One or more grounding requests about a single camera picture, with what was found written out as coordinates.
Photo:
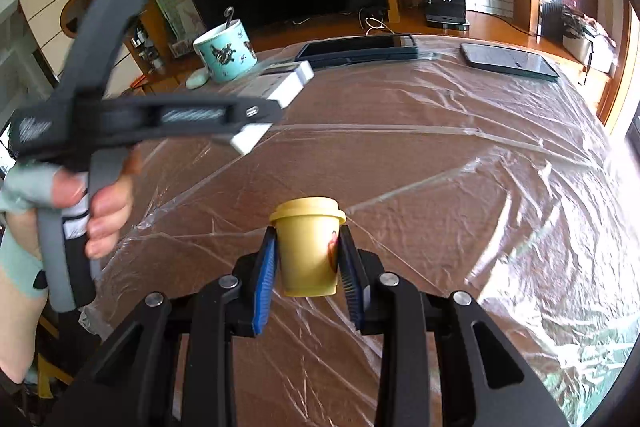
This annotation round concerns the metal spoon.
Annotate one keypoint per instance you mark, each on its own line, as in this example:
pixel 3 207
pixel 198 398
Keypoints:
pixel 229 17

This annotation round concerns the white medicine box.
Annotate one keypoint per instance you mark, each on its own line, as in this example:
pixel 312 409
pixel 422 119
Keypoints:
pixel 285 84

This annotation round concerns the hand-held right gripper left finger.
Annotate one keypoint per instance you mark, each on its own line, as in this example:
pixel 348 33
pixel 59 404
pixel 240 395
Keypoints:
pixel 265 287

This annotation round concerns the yellow lidded cup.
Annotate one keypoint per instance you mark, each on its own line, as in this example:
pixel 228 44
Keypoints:
pixel 305 252

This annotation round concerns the leaning picture frame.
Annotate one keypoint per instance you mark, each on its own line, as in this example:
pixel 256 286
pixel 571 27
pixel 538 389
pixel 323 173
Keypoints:
pixel 182 19

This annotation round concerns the round wooden wall mirror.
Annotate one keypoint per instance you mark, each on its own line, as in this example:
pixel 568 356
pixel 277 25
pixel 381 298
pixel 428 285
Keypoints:
pixel 75 14

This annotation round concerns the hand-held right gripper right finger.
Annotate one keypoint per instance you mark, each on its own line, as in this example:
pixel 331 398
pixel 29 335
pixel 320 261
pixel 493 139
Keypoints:
pixel 351 287

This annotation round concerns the wooden sideboard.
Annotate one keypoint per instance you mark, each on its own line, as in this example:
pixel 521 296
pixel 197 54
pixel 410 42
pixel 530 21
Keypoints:
pixel 500 27

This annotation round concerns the teal printed mug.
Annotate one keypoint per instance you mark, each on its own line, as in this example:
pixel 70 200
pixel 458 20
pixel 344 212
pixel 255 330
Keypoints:
pixel 225 54

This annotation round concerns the person's left hand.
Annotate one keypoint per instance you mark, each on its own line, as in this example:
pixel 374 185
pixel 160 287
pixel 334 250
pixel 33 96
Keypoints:
pixel 107 217

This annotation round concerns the black tablet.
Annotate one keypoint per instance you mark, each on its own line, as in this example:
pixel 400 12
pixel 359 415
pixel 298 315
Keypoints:
pixel 355 49

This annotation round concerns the mint computer mouse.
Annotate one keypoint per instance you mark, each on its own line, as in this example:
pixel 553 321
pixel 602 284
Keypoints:
pixel 197 79

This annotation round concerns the grey storage basket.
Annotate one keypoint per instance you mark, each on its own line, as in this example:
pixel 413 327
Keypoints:
pixel 587 42

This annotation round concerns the black smartphone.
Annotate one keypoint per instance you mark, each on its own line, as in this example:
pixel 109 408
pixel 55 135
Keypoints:
pixel 507 62

